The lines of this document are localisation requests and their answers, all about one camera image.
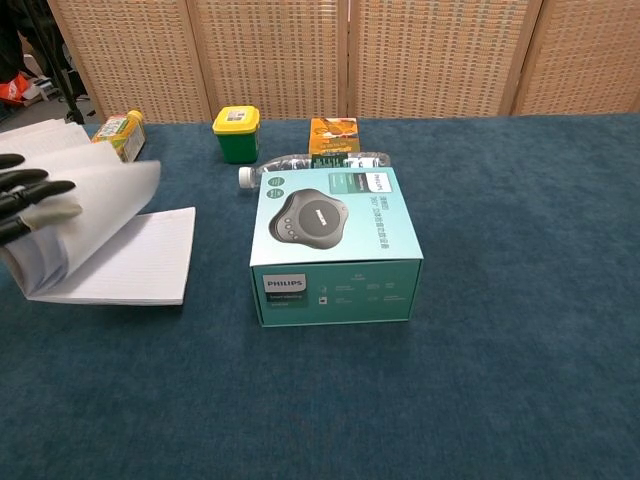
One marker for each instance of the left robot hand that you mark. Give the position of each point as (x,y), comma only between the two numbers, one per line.
(30,200)

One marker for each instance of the white lined notebook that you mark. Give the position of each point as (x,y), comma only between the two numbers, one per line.
(135,250)

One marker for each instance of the orange white bag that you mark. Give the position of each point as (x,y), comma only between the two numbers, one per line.
(15,89)

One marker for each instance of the yellow-label tea bottle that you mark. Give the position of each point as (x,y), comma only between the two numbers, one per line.
(122,135)

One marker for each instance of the black tripod stand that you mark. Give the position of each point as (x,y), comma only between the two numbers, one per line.
(62,75)

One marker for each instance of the yellow-lid green container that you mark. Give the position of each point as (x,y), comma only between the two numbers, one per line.
(237,135)

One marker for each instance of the clear water bottle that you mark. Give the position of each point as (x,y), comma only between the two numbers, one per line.
(295,162)

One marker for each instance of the teal speaker box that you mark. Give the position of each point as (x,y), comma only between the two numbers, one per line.
(335,235)

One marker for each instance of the orange carton box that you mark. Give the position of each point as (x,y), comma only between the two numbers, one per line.
(334,136)

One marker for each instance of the wooden folding screen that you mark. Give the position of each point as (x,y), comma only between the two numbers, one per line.
(350,55)

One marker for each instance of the blue table mat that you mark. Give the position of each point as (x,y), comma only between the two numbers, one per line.
(450,300)

